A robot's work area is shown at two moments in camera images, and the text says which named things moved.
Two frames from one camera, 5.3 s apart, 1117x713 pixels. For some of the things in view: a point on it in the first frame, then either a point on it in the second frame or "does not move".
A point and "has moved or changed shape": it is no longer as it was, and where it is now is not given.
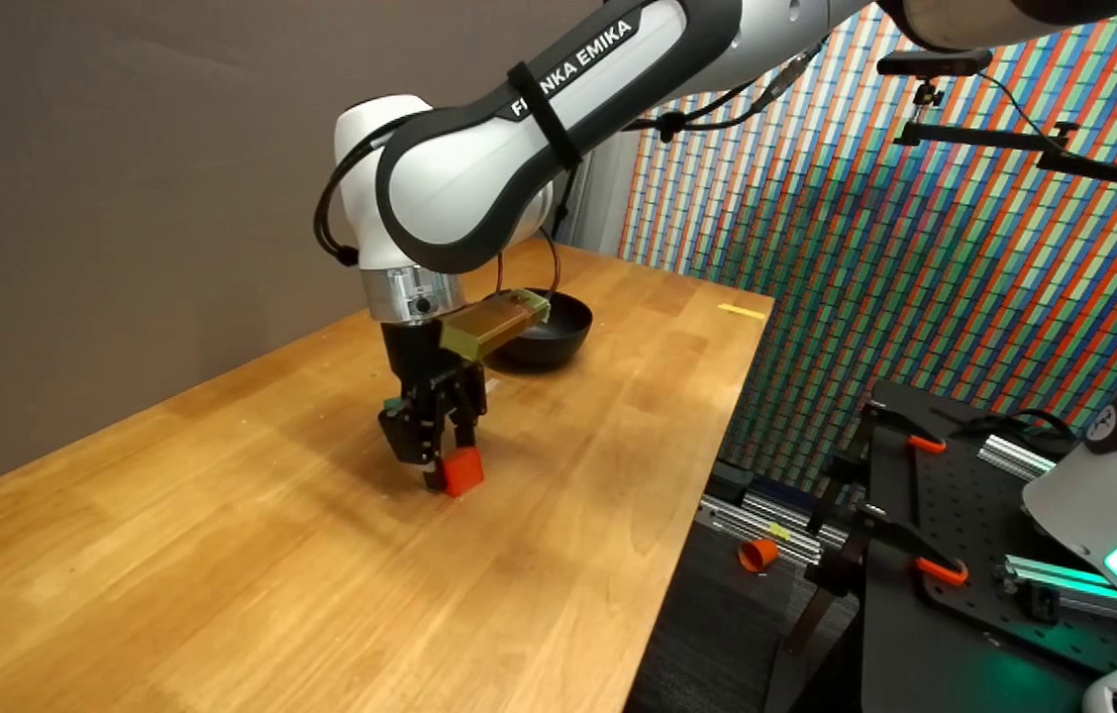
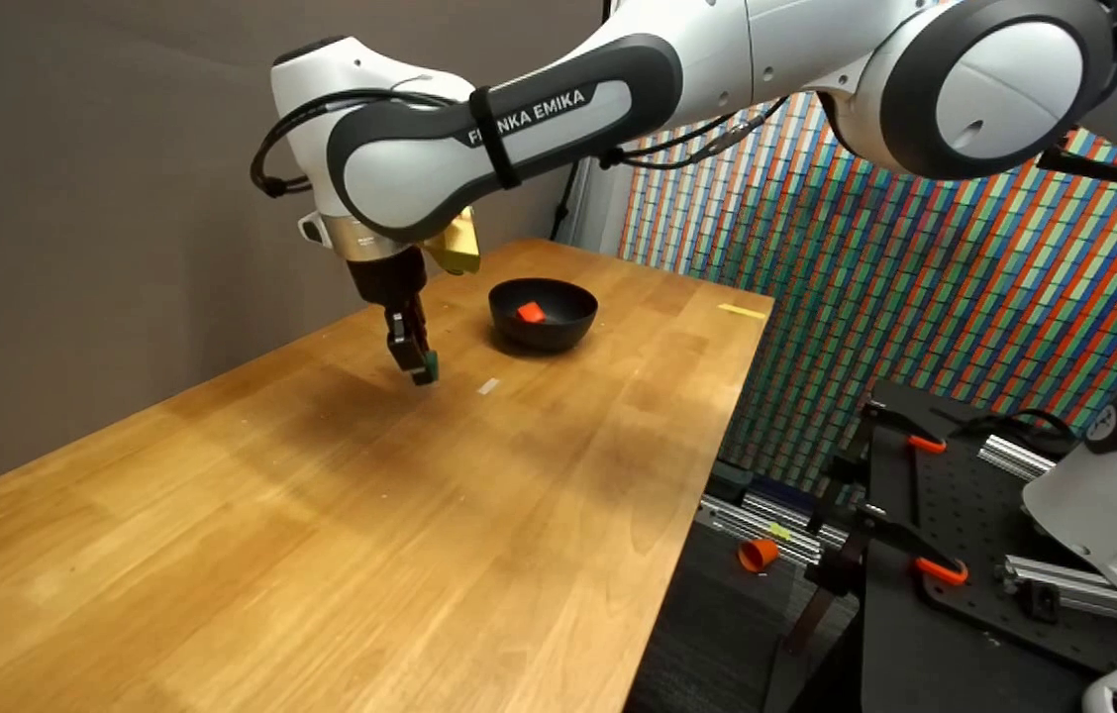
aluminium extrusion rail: (796, 535) does not move
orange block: (460, 471) has moved or changed shape
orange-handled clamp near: (923, 553) does not move
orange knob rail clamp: (758, 553) does not move
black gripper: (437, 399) -> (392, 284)
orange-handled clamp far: (903, 424) does not move
